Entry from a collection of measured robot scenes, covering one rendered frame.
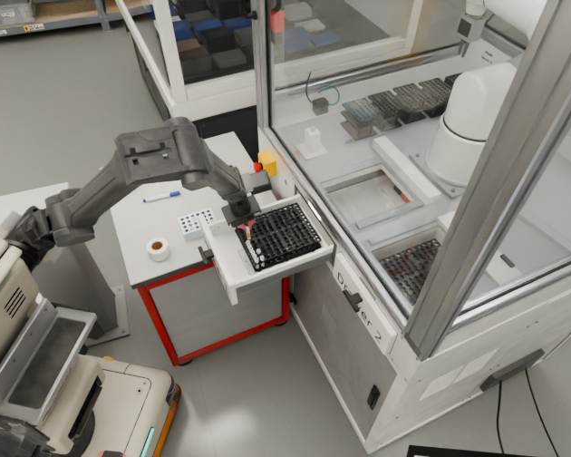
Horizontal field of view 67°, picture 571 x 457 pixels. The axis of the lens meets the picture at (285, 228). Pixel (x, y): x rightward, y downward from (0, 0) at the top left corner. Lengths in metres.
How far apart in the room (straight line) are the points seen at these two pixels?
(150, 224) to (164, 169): 0.95
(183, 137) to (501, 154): 0.47
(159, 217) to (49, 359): 0.72
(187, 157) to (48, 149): 2.82
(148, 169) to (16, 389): 0.60
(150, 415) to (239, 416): 0.41
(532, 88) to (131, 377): 1.64
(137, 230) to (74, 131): 2.03
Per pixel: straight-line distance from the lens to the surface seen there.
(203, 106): 1.96
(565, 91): 0.61
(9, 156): 3.56
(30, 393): 1.09
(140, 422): 1.81
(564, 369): 2.46
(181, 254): 1.52
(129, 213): 1.70
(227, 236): 1.44
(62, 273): 1.94
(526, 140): 0.66
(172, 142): 0.71
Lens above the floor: 1.93
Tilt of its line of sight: 49 degrees down
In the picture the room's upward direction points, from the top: straight up
